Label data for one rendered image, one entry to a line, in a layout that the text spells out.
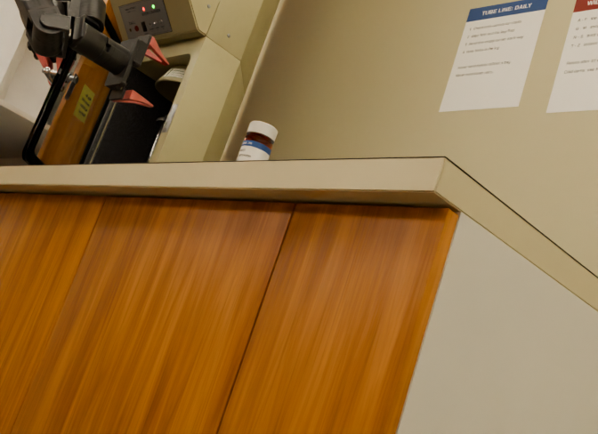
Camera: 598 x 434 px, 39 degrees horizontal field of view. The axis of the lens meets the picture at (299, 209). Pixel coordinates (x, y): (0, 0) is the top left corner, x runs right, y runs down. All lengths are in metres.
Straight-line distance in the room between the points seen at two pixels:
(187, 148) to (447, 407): 1.16
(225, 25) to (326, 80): 0.41
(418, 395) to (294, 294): 0.20
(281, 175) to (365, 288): 0.20
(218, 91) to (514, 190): 0.71
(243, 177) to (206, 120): 0.89
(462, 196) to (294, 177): 0.22
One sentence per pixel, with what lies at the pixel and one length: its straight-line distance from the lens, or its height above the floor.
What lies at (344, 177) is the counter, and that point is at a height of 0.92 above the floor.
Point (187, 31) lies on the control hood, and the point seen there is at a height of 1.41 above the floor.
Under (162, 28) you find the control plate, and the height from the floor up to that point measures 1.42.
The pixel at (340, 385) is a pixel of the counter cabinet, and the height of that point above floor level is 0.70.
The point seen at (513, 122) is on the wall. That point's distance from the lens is 1.83.
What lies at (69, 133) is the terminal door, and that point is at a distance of 2.00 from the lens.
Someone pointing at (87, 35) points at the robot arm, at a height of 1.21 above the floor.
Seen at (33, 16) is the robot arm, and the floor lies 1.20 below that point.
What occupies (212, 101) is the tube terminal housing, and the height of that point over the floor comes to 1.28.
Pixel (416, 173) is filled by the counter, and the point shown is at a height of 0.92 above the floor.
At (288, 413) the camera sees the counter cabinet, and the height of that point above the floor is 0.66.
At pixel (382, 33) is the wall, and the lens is 2.25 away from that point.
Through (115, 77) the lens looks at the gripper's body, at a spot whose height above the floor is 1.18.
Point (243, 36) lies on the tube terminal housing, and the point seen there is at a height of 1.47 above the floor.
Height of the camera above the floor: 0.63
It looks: 15 degrees up
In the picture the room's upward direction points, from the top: 19 degrees clockwise
